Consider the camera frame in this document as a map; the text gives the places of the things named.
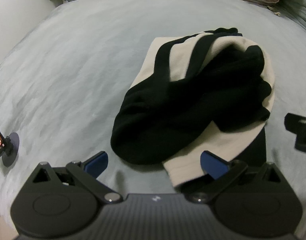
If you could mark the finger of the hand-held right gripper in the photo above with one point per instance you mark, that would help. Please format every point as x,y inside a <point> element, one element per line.
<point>296,123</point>
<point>303,142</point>

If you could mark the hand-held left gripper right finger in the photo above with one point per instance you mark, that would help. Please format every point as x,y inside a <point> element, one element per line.
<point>212,166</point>

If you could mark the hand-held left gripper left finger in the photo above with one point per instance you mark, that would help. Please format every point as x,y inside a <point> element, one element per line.
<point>96,164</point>

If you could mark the cream and black shirt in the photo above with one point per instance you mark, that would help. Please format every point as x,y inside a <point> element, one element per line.
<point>167,110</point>

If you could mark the grey quilted bedspread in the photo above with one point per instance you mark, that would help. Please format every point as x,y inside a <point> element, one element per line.
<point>297,10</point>

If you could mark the beige knotted tassel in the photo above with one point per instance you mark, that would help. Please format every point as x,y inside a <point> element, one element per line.
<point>276,11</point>

